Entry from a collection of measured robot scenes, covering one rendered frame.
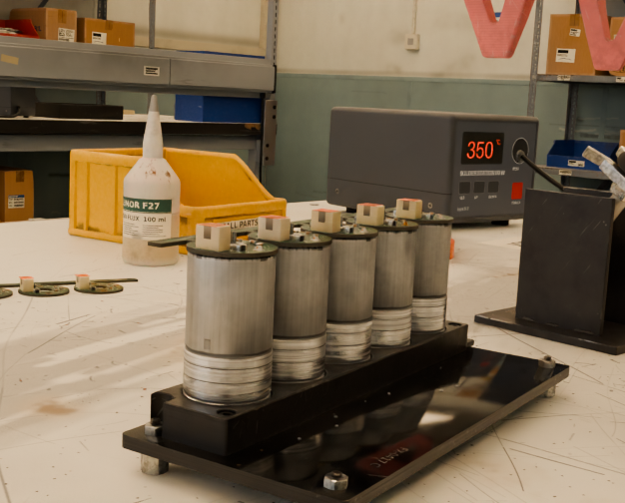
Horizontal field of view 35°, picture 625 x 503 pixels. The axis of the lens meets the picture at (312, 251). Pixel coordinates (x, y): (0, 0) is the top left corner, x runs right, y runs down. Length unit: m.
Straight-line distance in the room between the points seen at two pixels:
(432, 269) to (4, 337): 0.18
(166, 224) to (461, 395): 0.30
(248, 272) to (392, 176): 0.60
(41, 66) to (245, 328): 2.72
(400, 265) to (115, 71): 2.81
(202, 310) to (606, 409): 0.16
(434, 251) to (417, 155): 0.48
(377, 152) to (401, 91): 5.10
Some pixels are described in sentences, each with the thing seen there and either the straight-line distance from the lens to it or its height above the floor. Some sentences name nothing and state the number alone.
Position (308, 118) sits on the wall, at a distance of 6.42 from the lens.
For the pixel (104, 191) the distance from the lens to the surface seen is 0.68.
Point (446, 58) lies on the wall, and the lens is 5.80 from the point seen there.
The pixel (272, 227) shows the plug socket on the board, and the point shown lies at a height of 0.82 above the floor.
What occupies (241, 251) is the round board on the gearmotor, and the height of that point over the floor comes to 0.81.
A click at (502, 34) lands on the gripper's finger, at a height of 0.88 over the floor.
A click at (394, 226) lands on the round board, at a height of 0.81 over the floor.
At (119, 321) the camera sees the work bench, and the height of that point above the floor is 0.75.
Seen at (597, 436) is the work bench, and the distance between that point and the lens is 0.34.
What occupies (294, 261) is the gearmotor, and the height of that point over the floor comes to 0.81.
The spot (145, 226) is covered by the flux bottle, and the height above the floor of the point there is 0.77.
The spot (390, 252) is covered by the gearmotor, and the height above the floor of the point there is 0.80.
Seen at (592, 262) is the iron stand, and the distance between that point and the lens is 0.46.
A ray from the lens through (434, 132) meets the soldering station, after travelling 0.82.
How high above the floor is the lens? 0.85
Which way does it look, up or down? 9 degrees down
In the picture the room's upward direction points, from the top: 3 degrees clockwise
